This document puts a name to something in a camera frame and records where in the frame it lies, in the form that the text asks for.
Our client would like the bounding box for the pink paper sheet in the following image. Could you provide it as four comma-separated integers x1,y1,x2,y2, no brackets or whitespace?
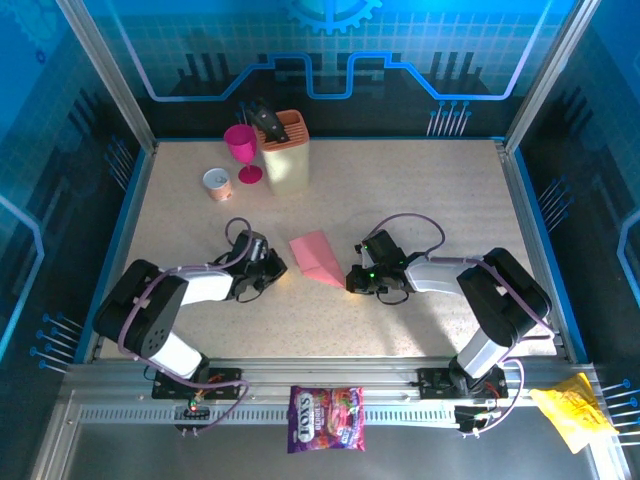
288,229,347,290

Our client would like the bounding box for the small tin can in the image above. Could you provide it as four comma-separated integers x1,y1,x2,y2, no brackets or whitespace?
202,167,235,202

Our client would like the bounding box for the beige knife block orange top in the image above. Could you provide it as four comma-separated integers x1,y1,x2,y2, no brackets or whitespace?
252,109,311,197

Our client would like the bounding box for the magenta plastic goblet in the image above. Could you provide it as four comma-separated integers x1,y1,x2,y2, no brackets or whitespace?
223,123,264,185

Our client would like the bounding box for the purple candy bag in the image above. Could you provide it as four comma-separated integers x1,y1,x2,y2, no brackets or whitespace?
287,384,366,454

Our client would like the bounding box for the black controller box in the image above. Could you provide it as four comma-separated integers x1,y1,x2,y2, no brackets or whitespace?
453,405,501,434
173,403,211,422

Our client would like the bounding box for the yellow plastic bag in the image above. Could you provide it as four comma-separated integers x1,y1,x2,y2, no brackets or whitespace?
529,372,621,455

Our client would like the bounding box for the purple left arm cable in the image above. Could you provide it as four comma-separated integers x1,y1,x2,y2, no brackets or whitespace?
117,216,254,436

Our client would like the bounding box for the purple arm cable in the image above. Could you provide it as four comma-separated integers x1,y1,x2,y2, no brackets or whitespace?
117,216,254,436
359,213,556,441

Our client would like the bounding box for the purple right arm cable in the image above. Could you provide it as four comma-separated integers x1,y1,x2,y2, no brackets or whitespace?
359,213,556,441

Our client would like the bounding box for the aluminium frame rail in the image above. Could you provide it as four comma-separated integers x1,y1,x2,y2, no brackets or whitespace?
59,355,601,407

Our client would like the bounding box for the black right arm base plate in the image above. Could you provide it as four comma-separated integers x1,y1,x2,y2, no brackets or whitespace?
417,367,509,401

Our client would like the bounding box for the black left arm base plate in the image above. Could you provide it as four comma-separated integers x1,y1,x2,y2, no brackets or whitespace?
151,367,243,401

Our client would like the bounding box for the white slotted cable duct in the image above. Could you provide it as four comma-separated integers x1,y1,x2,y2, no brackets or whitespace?
77,407,459,425

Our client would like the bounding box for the aluminium side rail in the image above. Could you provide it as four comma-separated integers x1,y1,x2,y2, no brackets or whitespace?
82,142,160,364
497,139,581,364

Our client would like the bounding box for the black knife handle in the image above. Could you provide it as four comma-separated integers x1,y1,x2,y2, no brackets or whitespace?
243,97,292,145

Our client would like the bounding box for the aluminium frame post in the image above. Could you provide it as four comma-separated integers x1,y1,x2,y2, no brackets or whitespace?
54,0,160,156
502,0,601,154

